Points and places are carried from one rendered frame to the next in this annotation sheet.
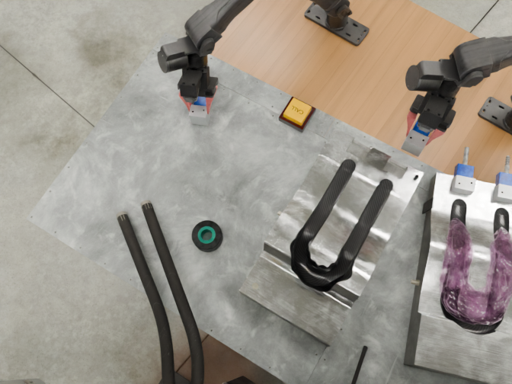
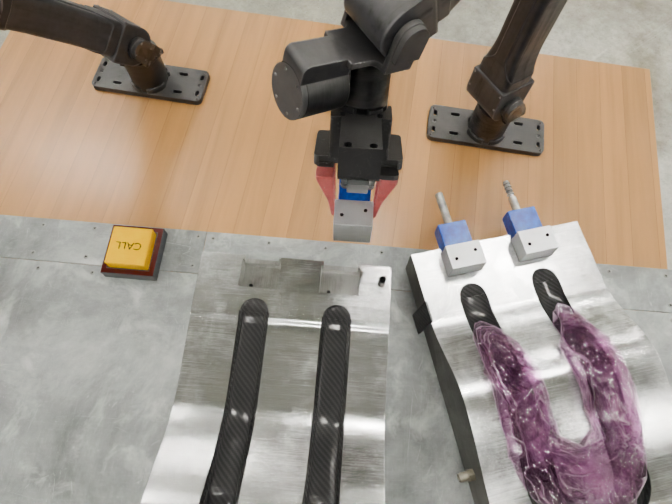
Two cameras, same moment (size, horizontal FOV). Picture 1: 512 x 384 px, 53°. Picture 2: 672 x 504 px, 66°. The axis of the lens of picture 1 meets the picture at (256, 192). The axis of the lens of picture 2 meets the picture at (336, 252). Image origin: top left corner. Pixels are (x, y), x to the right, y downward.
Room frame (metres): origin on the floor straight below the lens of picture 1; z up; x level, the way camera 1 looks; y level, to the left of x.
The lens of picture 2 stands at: (0.25, -0.22, 1.54)
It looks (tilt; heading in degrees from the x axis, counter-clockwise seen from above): 67 degrees down; 324
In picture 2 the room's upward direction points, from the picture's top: 3 degrees clockwise
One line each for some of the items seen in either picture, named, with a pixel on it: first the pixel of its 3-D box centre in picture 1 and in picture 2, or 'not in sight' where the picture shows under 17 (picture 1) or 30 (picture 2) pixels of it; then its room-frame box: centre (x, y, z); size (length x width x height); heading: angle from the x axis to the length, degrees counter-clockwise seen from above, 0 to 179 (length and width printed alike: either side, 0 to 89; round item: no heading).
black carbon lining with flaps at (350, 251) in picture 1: (341, 223); (281, 440); (0.30, -0.20, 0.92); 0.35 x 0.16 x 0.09; 142
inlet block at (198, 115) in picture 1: (203, 100); not in sight; (0.74, 0.12, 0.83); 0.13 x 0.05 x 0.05; 164
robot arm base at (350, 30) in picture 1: (337, 15); (145, 66); (0.96, -0.32, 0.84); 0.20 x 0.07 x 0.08; 47
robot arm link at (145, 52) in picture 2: (337, 3); (129, 41); (0.95, -0.31, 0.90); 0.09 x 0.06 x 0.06; 22
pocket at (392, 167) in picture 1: (394, 170); (339, 282); (0.43, -0.37, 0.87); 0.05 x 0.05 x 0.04; 52
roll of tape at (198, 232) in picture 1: (207, 236); not in sight; (0.34, 0.15, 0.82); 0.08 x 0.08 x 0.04
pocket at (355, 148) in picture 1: (357, 151); (261, 276); (0.50, -0.29, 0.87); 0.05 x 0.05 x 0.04; 52
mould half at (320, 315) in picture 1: (332, 231); (274, 455); (0.29, -0.18, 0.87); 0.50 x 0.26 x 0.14; 142
